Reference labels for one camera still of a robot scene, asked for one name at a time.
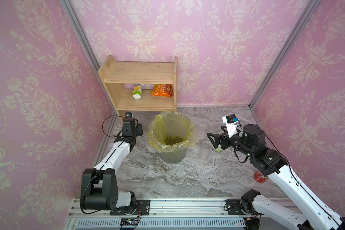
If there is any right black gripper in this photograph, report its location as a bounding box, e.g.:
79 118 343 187
208 125 256 161

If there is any red lid glass jar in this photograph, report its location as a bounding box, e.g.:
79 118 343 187
204 125 224 139

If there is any white lid glass jar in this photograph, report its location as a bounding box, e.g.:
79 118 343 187
136 135 148 145

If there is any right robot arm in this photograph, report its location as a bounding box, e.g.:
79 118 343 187
207 124 345 230

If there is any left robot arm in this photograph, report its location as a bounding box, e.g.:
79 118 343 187
80 112 143 215

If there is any green mung beans pile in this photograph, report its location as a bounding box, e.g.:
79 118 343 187
164 136 184 146

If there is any yellow plastic bin liner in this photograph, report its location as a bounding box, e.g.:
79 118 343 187
147 111 198 153

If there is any green white juice carton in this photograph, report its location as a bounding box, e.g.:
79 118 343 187
132 83 144 100

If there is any orange snack bag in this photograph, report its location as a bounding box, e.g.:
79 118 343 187
151 84 173 97

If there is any wooden two-tier shelf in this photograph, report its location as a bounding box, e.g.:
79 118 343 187
98 56 178 117

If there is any red can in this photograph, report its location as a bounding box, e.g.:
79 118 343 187
254 171 269 184

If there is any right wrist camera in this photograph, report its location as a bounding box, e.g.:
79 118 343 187
222 114 239 138

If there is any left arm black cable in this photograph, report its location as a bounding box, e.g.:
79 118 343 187
102 115 126 138

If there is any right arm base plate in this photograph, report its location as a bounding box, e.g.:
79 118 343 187
223 199 262 217

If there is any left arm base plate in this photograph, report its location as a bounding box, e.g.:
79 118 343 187
110 199 151 216

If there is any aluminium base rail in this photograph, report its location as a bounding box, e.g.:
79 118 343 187
64 197 315 230

